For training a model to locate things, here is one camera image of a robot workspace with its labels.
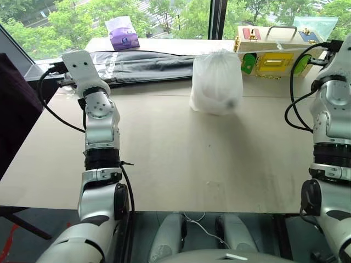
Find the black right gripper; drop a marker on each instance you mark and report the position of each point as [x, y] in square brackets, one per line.
[319, 61]

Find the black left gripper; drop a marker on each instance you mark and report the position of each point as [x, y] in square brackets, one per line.
[67, 82]

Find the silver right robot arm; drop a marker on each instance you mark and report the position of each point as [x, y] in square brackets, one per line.
[331, 123]

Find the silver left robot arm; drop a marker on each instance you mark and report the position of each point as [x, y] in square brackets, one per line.
[101, 137]

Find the clear plastic zip bag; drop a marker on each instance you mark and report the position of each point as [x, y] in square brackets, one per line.
[318, 27]

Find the black racket cover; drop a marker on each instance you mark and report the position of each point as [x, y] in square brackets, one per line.
[145, 65]

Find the wooden lock activity box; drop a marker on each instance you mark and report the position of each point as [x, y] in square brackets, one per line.
[274, 61]

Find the dark purple fabric chair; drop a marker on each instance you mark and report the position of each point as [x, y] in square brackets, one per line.
[15, 115]

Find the purple tissue pack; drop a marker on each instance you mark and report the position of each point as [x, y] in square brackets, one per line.
[123, 35]

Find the black table leg bar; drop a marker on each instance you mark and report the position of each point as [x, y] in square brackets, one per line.
[26, 223]

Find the grey left robot leg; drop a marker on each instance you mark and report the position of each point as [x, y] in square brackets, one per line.
[167, 235]

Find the grey robot leg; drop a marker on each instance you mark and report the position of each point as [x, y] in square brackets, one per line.
[235, 233]
[167, 235]

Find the grey right robot leg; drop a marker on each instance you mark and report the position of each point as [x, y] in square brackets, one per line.
[235, 233]

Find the grey robot torso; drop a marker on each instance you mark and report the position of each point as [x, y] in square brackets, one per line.
[225, 257]

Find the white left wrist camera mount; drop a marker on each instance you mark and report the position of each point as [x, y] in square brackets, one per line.
[81, 68]

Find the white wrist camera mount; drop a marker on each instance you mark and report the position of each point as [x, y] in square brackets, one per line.
[341, 60]
[81, 68]

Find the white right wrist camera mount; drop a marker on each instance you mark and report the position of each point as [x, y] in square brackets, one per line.
[341, 60]

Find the black window frame pillar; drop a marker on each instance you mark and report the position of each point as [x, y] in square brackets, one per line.
[217, 19]

